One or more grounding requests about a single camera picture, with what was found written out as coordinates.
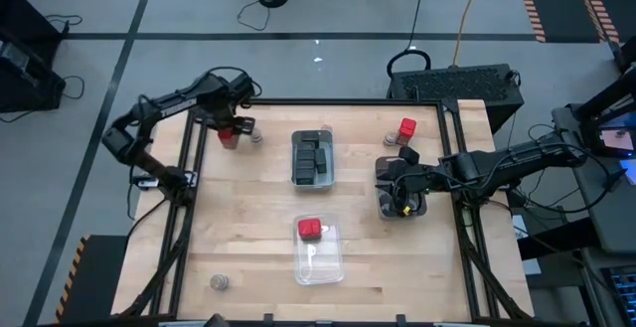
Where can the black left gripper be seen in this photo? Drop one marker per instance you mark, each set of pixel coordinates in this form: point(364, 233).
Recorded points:
point(223, 103)

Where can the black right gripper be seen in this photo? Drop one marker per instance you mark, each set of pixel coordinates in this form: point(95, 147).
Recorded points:
point(410, 178)

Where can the red lid smoked paprika tin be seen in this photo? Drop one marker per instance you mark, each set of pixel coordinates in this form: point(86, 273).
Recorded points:
point(228, 140)
point(406, 130)
point(309, 228)

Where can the green spice tin black lid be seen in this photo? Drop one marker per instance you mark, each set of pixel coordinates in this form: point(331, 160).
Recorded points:
point(304, 166)
point(310, 137)
point(304, 178)
point(321, 161)
point(305, 154)

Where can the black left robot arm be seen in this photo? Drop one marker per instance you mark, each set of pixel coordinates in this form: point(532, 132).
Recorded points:
point(174, 106)

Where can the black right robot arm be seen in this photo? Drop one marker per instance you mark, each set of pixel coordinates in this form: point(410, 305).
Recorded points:
point(497, 165)

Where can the smoke grey plastic bin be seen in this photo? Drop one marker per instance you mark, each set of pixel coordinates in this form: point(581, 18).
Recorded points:
point(381, 165)

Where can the white plastic bin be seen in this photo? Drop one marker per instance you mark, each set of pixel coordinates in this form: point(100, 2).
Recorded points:
point(325, 183)

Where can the white power box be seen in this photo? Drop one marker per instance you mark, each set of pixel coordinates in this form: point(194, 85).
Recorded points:
point(144, 180)

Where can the black perforated computer case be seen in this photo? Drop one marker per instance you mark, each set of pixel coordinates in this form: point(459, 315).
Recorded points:
point(454, 86)

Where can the clear plastic bin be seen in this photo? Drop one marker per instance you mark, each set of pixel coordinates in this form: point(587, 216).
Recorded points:
point(318, 267)

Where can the black platform hazard stripes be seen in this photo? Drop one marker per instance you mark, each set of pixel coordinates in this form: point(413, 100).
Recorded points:
point(94, 277)

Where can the grey operator desk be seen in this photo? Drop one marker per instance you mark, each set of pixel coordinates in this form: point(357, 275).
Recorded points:
point(611, 208)

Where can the black equipment box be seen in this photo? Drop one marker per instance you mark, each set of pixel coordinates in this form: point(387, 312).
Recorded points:
point(25, 68)

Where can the black monitor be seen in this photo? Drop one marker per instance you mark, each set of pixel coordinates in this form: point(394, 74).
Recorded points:
point(616, 139)

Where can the backlit keyboard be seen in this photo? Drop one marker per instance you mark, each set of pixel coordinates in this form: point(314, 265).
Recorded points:
point(623, 289)

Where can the black table frame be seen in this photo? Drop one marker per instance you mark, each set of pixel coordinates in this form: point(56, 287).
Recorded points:
point(323, 102)

